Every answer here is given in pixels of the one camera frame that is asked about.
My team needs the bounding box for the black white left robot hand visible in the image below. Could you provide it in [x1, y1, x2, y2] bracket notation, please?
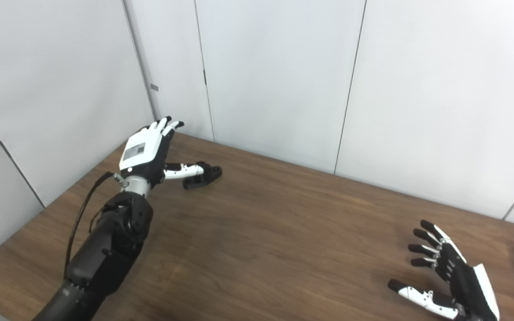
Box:
[119, 116, 205, 188]

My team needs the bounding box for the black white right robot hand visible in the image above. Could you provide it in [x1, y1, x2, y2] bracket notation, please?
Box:
[388, 219, 501, 321]

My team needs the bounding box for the black flanged holder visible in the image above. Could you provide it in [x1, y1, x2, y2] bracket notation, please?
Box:
[182, 161, 223, 190]

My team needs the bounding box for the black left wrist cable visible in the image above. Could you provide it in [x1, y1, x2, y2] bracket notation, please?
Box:
[63, 172, 129, 279]

